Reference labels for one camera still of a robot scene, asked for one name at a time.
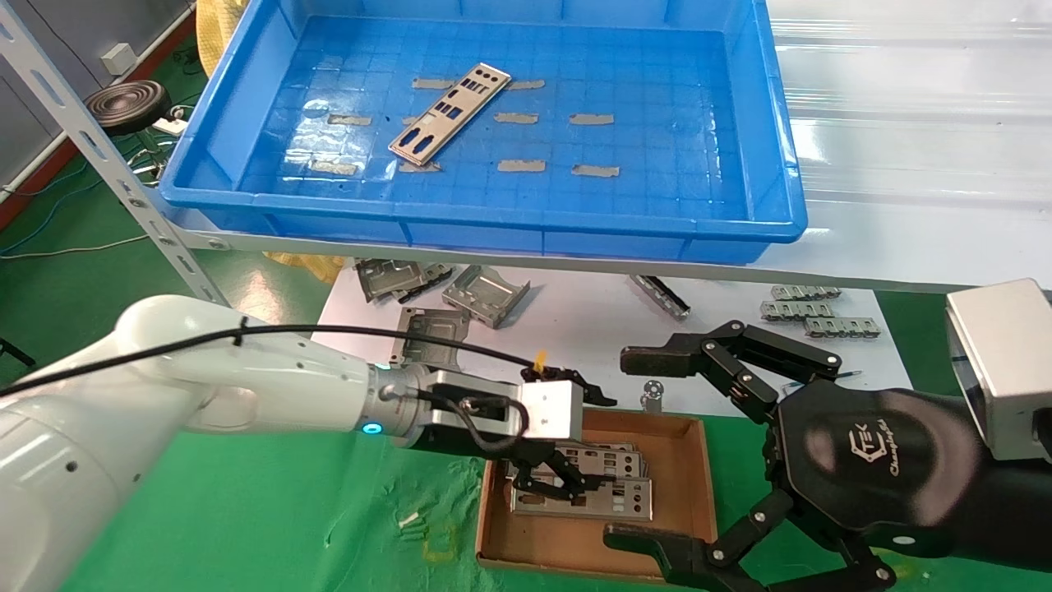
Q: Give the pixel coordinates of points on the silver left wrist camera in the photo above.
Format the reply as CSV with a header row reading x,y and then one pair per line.
x,y
551,411

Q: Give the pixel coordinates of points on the white wall socket box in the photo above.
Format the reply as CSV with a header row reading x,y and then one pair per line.
x,y
119,59

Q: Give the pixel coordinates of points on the open grey metal housing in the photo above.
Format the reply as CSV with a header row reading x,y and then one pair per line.
x,y
485,292

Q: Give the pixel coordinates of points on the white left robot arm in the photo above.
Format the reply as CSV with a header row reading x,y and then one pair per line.
x,y
205,386

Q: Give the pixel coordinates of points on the white power strip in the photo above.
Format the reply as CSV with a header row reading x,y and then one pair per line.
x,y
173,127

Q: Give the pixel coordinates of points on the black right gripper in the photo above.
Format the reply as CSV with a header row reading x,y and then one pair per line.
x,y
871,460

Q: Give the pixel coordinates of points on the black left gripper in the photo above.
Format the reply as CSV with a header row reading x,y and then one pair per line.
x,y
493,450

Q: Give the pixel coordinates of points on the shallow cardboard box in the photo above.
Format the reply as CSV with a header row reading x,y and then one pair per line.
x,y
575,547

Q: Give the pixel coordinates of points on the perforated grey shelf upright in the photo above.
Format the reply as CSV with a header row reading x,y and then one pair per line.
x,y
123,177

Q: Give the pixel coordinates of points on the silver I/O shield plate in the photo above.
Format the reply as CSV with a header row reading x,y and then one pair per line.
x,y
637,470
433,123
575,511

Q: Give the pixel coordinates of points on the flat grey metal frame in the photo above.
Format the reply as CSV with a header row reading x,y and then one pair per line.
x,y
440,358

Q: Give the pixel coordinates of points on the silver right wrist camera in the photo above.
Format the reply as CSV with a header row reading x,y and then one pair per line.
x,y
1003,362

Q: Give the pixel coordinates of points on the bent grey metal bracket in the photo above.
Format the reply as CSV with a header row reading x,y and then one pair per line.
x,y
386,279

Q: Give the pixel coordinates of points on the blue plastic tray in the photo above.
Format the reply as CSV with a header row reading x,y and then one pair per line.
x,y
674,74

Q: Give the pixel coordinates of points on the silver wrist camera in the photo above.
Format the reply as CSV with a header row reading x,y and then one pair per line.
x,y
1003,362
551,411

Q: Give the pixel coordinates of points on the dark grey metal part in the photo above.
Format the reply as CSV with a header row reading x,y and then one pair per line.
x,y
436,273

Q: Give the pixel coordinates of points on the round black base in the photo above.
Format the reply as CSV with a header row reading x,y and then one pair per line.
x,y
127,105

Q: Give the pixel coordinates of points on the grey tape strip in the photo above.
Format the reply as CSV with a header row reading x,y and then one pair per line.
x,y
349,119
596,170
421,167
592,118
429,83
528,84
516,117
333,167
521,165

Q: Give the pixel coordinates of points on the long narrow metal strip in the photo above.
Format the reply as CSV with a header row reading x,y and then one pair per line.
x,y
660,298

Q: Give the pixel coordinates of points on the white paper sheet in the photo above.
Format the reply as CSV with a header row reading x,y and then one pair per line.
x,y
575,345

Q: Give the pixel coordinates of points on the grey metal connector strip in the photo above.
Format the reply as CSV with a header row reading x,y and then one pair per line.
x,y
793,312
805,293
840,328

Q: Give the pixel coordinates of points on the green table cloth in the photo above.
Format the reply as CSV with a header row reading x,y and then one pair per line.
x,y
288,510

